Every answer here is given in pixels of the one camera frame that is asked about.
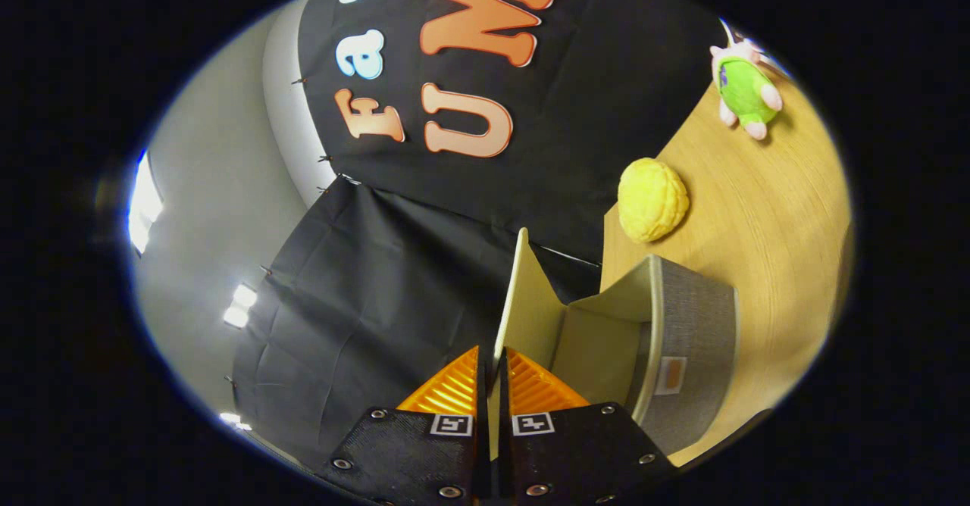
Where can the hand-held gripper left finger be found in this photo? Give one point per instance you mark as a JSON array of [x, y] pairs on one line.
[[482, 445]]

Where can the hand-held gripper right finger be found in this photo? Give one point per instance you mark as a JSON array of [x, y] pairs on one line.
[[503, 445]]

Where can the grey fabric storage box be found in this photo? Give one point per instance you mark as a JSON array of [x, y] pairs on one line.
[[689, 324]]

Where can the black backdrop cloth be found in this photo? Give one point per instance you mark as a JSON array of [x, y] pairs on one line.
[[424, 279]]

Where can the small ceiling light panel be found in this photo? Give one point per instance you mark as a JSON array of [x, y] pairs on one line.
[[233, 420], [241, 307]]

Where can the yellow round plush toy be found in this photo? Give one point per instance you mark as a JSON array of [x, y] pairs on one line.
[[652, 199]]

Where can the row of small cloth clips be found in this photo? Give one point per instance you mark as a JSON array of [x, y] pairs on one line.
[[326, 159]]

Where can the large ceiling light panel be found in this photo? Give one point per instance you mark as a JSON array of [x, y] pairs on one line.
[[144, 203]]

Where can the green and pink plush toy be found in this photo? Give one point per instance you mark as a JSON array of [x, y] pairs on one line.
[[746, 93]]

